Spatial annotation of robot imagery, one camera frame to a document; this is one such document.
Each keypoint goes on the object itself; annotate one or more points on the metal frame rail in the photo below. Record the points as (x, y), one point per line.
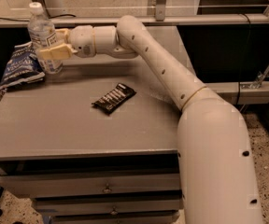
(207, 19)

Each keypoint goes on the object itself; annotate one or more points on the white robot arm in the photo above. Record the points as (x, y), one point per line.
(217, 173)

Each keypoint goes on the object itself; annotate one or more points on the clear plastic water bottle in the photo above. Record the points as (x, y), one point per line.
(43, 35)

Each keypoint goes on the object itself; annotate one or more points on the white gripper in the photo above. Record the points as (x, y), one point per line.
(80, 41)

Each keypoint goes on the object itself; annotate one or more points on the blue chip bag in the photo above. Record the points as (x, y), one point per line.
(22, 67)

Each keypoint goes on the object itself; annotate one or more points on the middle grey drawer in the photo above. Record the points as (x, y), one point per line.
(110, 204)

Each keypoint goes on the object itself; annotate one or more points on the black snack bar wrapper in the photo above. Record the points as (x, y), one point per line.
(109, 102)

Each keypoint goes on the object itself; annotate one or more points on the metal beam right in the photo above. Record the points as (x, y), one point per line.
(242, 93)

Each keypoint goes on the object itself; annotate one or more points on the top grey drawer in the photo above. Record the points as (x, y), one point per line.
(81, 184)

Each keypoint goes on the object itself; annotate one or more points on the grey drawer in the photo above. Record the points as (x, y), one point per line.
(163, 217)
(81, 184)
(110, 204)

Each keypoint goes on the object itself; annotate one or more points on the grey drawer cabinet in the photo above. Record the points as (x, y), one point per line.
(52, 128)

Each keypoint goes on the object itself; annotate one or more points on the bottom grey drawer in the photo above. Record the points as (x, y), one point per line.
(163, 217)

